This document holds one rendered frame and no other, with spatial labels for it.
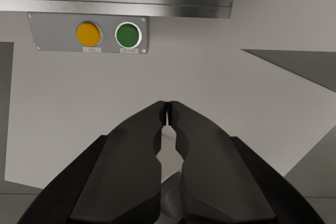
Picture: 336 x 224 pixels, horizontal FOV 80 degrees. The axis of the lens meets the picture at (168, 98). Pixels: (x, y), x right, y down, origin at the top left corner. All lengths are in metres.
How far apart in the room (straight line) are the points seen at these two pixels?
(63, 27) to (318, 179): 2.56
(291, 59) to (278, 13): 1.14
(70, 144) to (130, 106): 0.24
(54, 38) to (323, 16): 0.58
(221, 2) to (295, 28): 0.23
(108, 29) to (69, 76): 0.22
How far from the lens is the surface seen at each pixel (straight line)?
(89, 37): 0.40
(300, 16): 0.58
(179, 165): 0.57
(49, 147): 0.74
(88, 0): 0.41
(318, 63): 1.80
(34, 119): 0.69
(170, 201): 0.52
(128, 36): 0.38
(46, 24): 0.44
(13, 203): 2.83
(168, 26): 0.49
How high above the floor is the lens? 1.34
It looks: 61 degrees down
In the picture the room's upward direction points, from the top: 177 degrees clockwise
